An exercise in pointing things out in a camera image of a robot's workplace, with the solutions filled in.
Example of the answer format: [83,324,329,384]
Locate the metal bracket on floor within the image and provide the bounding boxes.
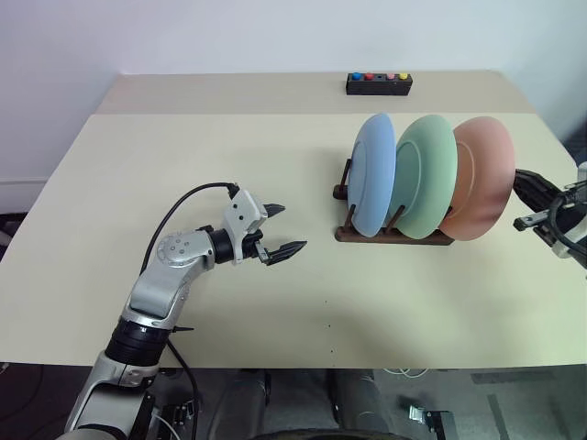
[406,402,456,435]

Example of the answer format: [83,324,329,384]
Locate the green plate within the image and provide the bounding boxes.
[389,114,460,240]

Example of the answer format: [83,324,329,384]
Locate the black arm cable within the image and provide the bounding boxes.
[139,181,241,440]
[547,193,587,268]

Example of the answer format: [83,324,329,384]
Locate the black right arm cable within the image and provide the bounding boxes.
[547,193,587,268]

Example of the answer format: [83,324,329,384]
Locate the black button box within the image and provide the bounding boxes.
[345,71,413,97]

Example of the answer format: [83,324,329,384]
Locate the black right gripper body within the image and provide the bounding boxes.
[512,189,587,240]

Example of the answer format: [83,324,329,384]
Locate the dark rounded shape under table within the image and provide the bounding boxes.
[326,368,392,435]
[210,368,272,440]

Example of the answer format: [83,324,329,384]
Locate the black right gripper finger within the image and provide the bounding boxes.
[514,176,557,214]
[515,169,559,197]

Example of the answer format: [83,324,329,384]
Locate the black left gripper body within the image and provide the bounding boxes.
[240,227,272,266]

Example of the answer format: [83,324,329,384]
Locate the blue plate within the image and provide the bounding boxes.
[346,113,397,238]

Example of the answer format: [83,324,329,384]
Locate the brown wooden dish rack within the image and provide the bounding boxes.
[332,157,457,246]

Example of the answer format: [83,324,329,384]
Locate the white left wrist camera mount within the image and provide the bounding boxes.
[221,188,270,267]

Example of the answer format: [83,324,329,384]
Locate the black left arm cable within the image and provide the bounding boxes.
[139,181,241,440]

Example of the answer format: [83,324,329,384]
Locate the white cable under table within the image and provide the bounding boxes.
[382,365,431,380]

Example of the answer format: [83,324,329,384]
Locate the pink plate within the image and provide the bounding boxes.
[437,115,516,242]

